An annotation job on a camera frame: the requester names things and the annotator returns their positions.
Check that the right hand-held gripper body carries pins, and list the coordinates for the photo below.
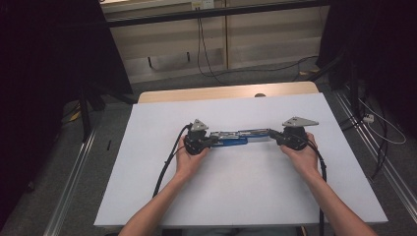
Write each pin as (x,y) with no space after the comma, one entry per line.
(295,137)

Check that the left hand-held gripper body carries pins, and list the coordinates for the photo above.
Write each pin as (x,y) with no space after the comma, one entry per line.
(196,141)

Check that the blue stapler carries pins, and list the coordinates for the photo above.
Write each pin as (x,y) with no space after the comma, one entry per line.
(236,137)

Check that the person's left hand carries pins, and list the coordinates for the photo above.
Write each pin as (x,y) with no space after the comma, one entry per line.
(188,164)

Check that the person's right hand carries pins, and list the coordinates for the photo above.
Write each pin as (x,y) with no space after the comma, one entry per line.
(305,162)

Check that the brown round table grommet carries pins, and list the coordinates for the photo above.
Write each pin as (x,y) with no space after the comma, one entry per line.
(260,95)

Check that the wooden table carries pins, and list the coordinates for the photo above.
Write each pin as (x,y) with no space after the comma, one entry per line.
(196,95)

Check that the white table board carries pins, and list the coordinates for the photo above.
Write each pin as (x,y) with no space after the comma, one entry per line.
(229,196)

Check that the yellow floor tape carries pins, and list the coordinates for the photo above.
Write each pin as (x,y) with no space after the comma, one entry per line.
(75,115)
(311,71)

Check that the black metal stand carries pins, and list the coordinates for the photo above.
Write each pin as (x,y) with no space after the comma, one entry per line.
(353,91)
(86,114)

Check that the white power plug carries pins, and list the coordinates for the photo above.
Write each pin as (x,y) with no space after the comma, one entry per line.
(368,118)

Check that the small black floor object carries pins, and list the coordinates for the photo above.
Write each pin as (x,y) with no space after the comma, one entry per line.
(108,145)

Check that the person's grey clothing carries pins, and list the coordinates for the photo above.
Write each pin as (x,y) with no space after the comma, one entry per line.
(236,232)

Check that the black curtain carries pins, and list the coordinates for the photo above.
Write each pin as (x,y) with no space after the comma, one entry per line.
(49,65)
(377,49)

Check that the black horizontal metal bar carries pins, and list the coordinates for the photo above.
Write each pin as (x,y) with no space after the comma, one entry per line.
(213,13)

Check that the black wall bracket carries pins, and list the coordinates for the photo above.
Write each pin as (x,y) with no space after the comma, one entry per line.
(188,56)
(150,62)

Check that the aluminium floor rail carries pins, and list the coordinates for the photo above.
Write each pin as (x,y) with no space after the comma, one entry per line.
(393,173)
(70,187)

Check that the white wall outlet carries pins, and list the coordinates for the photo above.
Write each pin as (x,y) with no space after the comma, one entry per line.
(203,4)

